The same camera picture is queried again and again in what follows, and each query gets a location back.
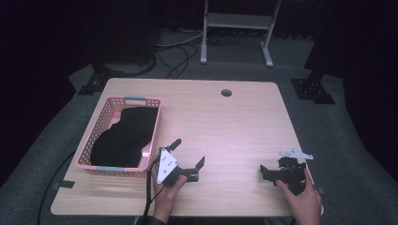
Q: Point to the black stand base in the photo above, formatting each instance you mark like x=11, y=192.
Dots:
x=311, y=90
x=100, y=79

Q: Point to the pink plastic basket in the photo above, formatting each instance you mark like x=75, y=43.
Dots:
x=103, y=118

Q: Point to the black tape strip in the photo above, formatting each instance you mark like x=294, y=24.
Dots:
x=64, y=184

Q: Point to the white metal stand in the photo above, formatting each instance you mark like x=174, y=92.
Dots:
x=237, y=21

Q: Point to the black cloth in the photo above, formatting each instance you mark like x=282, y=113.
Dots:
x=128, y=140

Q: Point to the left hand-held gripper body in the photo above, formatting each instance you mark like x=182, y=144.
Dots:
x=165, y=165

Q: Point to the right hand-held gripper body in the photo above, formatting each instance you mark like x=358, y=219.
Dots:
x=292, y=175

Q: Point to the person's left hand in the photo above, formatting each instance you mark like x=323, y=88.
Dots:
x=164, y=200

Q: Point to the person's right hand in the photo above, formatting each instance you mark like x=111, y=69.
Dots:
x=306, y=203

